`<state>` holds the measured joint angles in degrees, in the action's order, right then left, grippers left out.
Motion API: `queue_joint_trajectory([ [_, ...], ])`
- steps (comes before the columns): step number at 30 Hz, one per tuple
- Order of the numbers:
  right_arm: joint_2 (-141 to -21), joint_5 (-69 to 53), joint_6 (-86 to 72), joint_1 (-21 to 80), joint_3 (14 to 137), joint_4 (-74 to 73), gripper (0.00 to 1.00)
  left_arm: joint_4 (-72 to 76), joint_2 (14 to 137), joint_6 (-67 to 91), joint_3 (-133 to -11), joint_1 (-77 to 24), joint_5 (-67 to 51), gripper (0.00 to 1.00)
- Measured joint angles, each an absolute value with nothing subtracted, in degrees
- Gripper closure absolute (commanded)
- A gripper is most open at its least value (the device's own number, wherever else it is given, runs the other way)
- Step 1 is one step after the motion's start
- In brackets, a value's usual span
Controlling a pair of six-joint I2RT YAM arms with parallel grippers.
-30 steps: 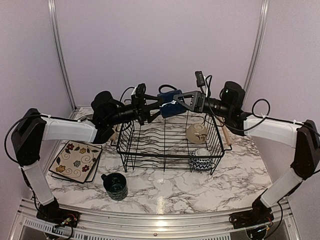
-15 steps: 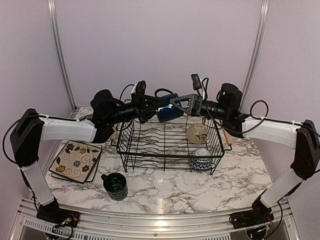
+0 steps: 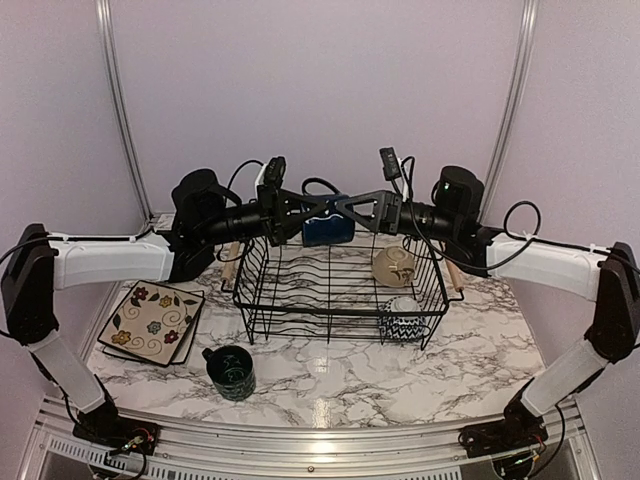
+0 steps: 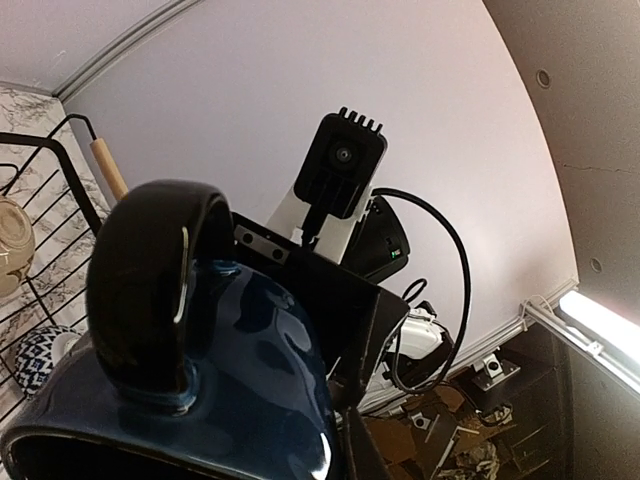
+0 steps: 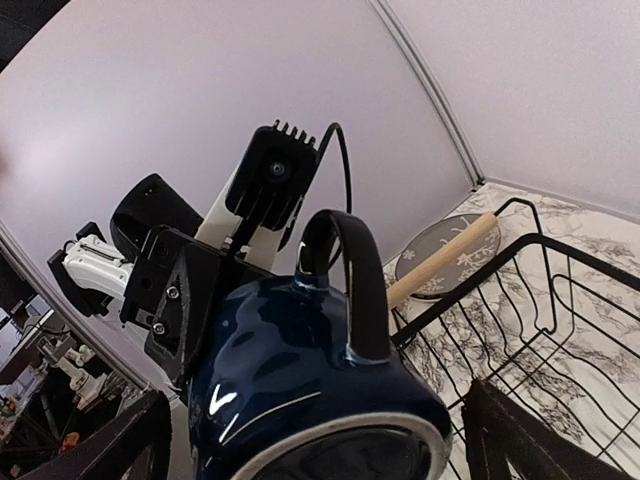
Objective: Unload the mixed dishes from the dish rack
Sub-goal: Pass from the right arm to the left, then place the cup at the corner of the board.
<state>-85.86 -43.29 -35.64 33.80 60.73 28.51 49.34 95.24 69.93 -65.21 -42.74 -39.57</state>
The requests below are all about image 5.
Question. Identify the grey reindeer round plate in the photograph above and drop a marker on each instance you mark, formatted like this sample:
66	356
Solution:
448	252

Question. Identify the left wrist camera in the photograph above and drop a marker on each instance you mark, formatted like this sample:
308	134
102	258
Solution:
260	201

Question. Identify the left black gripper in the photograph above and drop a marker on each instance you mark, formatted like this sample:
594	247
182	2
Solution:
175	282

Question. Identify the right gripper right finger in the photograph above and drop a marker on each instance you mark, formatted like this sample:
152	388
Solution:
502	437

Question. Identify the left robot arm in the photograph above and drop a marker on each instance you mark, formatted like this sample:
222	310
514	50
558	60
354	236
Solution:
94	271

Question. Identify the dark blue mug front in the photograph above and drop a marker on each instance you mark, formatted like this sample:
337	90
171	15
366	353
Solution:
300	379

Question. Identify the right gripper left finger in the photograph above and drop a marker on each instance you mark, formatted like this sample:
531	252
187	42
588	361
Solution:
145	426

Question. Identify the black wire dish rack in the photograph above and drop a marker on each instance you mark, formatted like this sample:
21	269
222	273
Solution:
554	328

